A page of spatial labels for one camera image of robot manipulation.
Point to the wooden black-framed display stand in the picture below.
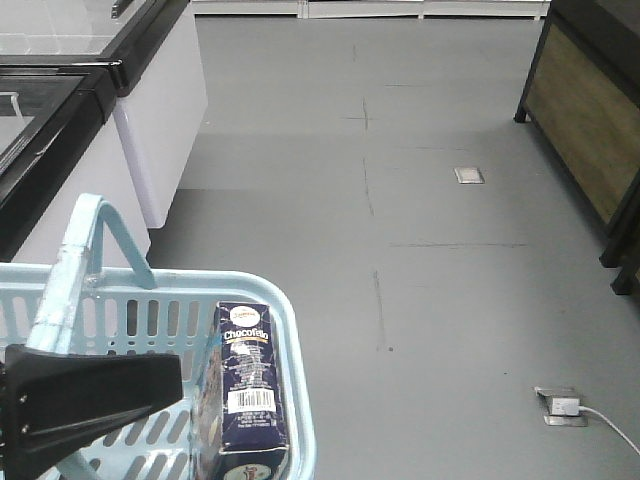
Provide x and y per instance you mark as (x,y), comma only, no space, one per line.
(582,93)

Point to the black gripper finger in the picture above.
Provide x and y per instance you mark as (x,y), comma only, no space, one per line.
(53,404)

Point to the far white chest freezer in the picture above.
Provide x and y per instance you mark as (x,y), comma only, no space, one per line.
(150,51)

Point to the white shelf base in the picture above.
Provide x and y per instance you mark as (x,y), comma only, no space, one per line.
(368,9)

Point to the steel floor socket plate middle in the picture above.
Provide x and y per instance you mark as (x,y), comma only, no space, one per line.
(469,175)

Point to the open floor socket with plug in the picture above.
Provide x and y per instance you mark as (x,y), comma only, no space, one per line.
(561,406)

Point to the near white chest freezer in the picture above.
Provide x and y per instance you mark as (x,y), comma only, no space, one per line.
(59,139)

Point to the white chest freezer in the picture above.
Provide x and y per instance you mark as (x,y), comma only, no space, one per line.
(150,51)
(59,139)

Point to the dark blue Chocofello cookie box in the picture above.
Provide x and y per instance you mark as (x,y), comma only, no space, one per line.
(238,429)

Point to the light blue plastic basket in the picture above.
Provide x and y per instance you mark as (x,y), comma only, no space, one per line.
(100,297)

